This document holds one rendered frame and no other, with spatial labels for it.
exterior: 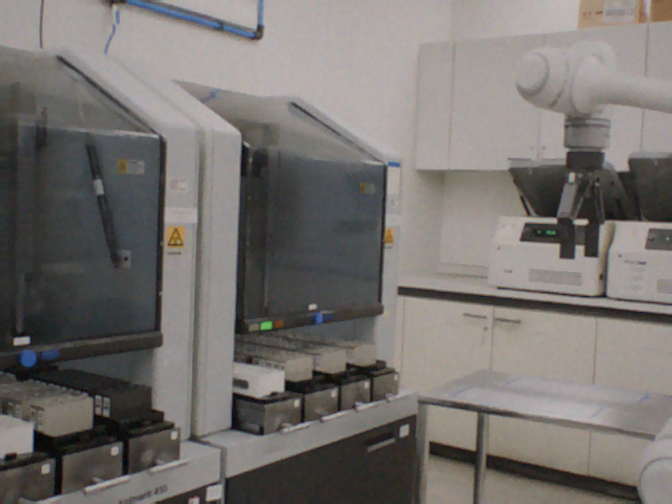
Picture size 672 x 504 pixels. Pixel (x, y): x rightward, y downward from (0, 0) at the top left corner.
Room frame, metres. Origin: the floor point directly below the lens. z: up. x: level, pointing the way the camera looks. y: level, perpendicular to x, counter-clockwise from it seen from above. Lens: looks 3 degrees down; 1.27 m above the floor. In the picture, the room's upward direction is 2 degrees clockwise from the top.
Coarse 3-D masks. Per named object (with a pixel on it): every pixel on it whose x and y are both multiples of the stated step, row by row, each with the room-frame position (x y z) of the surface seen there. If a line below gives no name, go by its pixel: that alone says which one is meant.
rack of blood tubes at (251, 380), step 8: (240, 368) 2.08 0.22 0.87; (248, 368) 2.09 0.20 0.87; (256, 368) 2.09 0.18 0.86; (264, 368) 2.10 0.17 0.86; (240, 376) 2.02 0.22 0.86; (248, 376) 2.01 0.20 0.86; (256, 376) 2.00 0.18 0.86; (264, 376) 2.00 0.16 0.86; (272, 376) 2.03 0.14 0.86; (280, 376) 2.05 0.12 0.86; (232, 384) 2.16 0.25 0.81; (240, 384) 2.15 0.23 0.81; (248, 384) 2.13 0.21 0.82; (256, 384) 1.99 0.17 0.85; (264, 384) 2.00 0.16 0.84; (272, 384) 2.03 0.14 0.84; (280, 384) 2.05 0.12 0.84; (240, 392) 2.02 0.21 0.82; (248, 392) 2.01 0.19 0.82; (256, 392) 1.99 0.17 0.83; (264, 392) 2.01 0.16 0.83
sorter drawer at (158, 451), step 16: (112, 432) 1.67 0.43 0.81; (128, 432) 1.64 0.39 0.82; (144, 432) 1.66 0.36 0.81; (160, 432) 1.69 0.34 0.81; (176, 432) 1.72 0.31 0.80; (128, 448) 1.63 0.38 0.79; (144, 448) 1.66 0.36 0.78; (160, 448) 1.69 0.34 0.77; (176, 448) 1.73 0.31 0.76; (128, 464) 1.63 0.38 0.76; (144, 464) 1.66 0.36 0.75; (160, 464) 1.66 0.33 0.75; (176, 464) 1.67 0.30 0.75
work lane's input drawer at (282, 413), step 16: (240, 400) 2.00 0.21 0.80; (256, 400) 1.98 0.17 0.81; (272, 400) 1.98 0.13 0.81; (288, 400) 2.02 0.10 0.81; (240, 416) 2.00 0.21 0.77; (256, 416) 1.97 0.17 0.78; (272, 416) 1.97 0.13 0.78; (288, 416) 2.02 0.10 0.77; (272, 432) 1.98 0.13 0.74; (288, 432) 1.95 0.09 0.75
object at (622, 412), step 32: (448, 384) 2.22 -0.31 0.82; (480, 384) 2.23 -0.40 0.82; (512, 384) 2.25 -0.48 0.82; (544, 384) 2.27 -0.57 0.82; (576, 384) 2.29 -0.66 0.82; (480, 416) 2.43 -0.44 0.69; (512, 416) 1.95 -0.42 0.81; (544, 416) 1.92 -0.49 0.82; (576, 416) 1.92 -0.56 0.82; (608, 416) 1.93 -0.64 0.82; (640, 416) 1.94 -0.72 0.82; (416, 448) 2.07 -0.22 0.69; (480, 448) 2.43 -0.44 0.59; (416, 480) 2.07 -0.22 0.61; (480, 480) 2.43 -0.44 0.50
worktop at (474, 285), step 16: (432, 288) 4.36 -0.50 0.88; (448, 288) 4.31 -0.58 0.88; (464, 288) 4.26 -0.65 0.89; (480, 288) 4.21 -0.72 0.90; (496, 288) 4.24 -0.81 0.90; (512, 288) 4.28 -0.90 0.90; (592, 304) 3.88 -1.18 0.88; (608, 304) 3.84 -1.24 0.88; (624, 304) 3.79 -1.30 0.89; (640, 304) 3.75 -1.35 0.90; (656, 304) 3.77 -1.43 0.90
